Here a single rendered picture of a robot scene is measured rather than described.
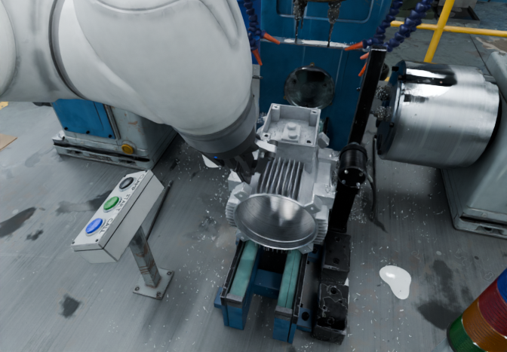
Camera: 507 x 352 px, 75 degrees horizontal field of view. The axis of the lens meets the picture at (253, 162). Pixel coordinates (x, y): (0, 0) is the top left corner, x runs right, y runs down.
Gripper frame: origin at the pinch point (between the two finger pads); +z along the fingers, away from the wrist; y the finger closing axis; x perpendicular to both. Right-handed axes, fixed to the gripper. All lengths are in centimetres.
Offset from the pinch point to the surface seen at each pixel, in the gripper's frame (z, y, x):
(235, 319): 16.4, -1.3, 25.9
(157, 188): 4.7, 16.8, 5.3
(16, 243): 23, 58, 23
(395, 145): 20.6, -28.6, -17.5
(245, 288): 11.6, -2.7, 19.4
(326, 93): 32.7, -11.1, -35.5
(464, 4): 344, -173, -379
